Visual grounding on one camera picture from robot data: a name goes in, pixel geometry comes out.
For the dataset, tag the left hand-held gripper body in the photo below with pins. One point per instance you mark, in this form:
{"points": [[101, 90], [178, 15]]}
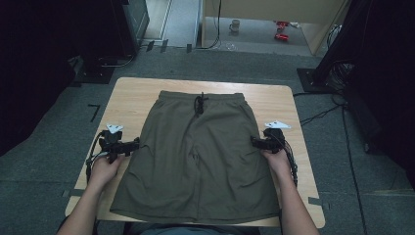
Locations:
{"points": [[112, 145]]}

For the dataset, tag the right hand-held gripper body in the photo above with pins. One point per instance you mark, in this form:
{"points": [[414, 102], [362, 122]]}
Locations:
{"points": [[274, 138]]}

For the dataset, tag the olive green shorts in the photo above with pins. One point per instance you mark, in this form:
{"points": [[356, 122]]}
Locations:
{"points": [[199, 156]]}

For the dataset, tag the person's right hand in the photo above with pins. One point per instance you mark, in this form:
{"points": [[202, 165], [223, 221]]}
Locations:
{"points": [[277, 163]]}

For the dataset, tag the person's left hand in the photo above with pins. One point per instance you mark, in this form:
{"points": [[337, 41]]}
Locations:
{"points": [[103, 171]]}

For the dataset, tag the grey tape strip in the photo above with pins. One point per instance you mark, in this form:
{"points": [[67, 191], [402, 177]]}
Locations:
{"points": [[73, 193], [318, 202]]}

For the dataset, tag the black tape strip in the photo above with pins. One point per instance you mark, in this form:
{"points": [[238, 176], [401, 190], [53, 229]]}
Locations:
{"points": [[150, 46], [189, 48]]}

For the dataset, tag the person's dark clothing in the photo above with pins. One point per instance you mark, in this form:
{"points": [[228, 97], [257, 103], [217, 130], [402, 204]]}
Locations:
{"points": [[195, 230]]}

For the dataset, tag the red toy car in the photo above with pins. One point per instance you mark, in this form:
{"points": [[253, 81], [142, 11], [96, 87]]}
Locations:
{"points": [[281, 37]]}

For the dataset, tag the red toy figure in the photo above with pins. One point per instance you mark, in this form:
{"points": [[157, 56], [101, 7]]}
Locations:
{"points": [[281, 25]]}

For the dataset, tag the black curtain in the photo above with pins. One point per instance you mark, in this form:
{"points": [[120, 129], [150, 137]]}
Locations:
{"points": [[29, 65]]}

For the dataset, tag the beige mug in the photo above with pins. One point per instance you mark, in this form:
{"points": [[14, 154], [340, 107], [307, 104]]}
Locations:
{"points": [[234, 25]]}

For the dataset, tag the dark cabinet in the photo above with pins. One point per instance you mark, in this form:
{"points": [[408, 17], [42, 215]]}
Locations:
{"points": [[130, 23]]}

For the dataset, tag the black stand base plate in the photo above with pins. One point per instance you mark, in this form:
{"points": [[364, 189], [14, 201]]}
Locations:
{"points": [[94, 74], [311, 81]]}

